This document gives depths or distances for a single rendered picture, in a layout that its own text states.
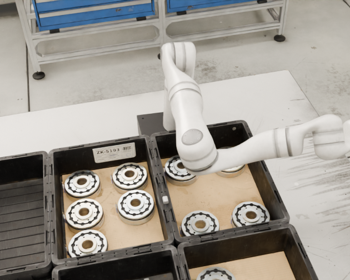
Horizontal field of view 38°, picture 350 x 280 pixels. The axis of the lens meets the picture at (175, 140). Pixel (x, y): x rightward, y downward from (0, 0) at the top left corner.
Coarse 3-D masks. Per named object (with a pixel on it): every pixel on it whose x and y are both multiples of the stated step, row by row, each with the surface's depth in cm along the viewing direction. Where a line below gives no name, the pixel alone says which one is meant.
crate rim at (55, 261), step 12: (84, 144) 149; (96, 144) 149; (108, 144) 150; (48, 156) 146; (156, 168) 142; (156, 180) 140; (168, 216) 130; (168, 228) 127; (168, 240) 124; (108, 252) 122; (120, 252) 122; (60, 264) 120
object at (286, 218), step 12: (240, 120) 155; (168, 132) 152; (156, 144) 148; (156, 156) 145; (264, 168) 142; (168, 192) 135; (276, 192) 134; (168, 204) 132; (288, 216) 129; (228, 228) 126; (240, 228) 126; (252, 228) 126; (180, 240) 124; (192, 240) 124
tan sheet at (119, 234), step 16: (64, 176) 154; (112, 192) 149; (64, 208) 145; (112, 208) 145; (112, 224) 140; (128, 224) 140; (144, 224) 140; (160, 224) 140; (112, 240) 137; (128, 240) 137; (144, 240) 136; (160, 240) 136
